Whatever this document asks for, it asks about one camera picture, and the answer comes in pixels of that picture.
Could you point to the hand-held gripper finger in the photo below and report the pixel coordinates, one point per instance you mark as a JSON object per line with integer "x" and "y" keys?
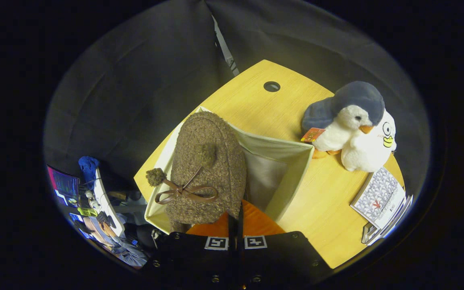
{"x": 241, "y": 262}
{"x": 232, "y": 262}

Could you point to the beige fabric storage box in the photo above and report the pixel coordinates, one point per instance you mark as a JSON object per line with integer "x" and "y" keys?
{"x": 268, "y": 173}

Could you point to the brown fuzzy slipper shoe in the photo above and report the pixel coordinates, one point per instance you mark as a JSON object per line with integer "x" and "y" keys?
{"x": 212, "y": 141}

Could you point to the white side desk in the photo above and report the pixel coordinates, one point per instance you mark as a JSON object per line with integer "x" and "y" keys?
{"x": 105, "y": 201}

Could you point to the grey patterned cover book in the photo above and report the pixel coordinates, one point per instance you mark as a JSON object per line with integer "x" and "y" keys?
{"x": 379, "y": 197}

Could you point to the white book with dark photo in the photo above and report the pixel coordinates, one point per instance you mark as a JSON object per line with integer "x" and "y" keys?
{"x": 402, "y": 218}

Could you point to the white duck plush toy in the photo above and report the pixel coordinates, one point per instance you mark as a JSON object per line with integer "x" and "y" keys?
{"x": 371, "y": 153}

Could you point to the blue cloth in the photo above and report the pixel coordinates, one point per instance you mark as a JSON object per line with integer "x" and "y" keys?
{"x": 89, "y": 165}

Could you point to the computer monitor screen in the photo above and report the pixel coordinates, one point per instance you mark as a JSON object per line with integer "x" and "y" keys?
{"x": 65, "y": 185}

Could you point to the grey penguin plush toy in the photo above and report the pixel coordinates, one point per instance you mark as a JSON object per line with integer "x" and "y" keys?
{"x": 353, "y": 96}

